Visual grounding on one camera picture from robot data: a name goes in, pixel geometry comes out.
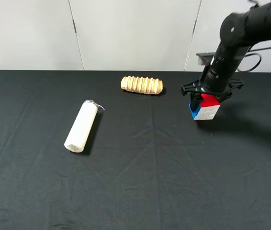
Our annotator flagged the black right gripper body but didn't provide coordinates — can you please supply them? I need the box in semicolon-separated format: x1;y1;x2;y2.
181;64;244;99

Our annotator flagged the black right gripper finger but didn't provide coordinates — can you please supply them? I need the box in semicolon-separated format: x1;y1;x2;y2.
218;92;232;102
190;92;203;111

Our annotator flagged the multicoloured puzzle cube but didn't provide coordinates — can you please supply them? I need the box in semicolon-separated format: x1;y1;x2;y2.
191;93;220;120

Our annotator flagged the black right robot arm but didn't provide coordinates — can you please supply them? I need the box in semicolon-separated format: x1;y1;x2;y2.
181;2;271;112

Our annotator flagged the ridged tan bread loaf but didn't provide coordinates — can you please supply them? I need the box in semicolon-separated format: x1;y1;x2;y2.
121;76;163;95

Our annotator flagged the black tablecloth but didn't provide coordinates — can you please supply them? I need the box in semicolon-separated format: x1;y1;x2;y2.
0;70;271;230

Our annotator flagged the white wrapped cylinder package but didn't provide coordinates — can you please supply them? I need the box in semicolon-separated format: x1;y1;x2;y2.
64;100;104;153

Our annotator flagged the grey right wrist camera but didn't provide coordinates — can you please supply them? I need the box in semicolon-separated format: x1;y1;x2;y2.
196;52;215;66

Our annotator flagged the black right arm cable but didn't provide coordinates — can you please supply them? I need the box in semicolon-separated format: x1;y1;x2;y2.
236;42;271;72

